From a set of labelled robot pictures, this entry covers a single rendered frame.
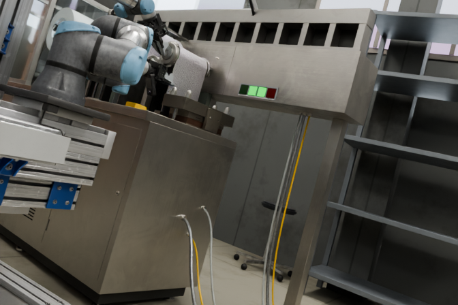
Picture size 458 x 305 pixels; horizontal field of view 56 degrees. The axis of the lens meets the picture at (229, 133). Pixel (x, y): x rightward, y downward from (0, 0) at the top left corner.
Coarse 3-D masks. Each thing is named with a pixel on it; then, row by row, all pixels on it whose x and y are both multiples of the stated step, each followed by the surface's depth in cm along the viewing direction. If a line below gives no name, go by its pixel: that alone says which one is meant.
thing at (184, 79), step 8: (176, 64) 226; (176, 72) 227; (184, 72) 232; (192, 72) 237; (176, 80) 228; (184, 80) 233; (192, 80) 238; (200, 80) 242; (168, 88) 225; (184, 88) 234; (192, 88) 239; (200, 88) 243; (192, 96) 240
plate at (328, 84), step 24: (192, 48) 268; (216, 48) 256; (240, 48) 244; (264, 48) 234; (288, 48) 224; (312, 48) 216; (216, 72) 251; (240, 72) 240; (264, 72) 230; (288, 72) 221; (312, 72) 212; (336, 72) 205; (360, 72) 203; (216, 96) 257; (240, 96) 237; (288, 96) 218; (312, 96) 210; (336, 96) 202; (360, 96) 207; (360, 120) 212
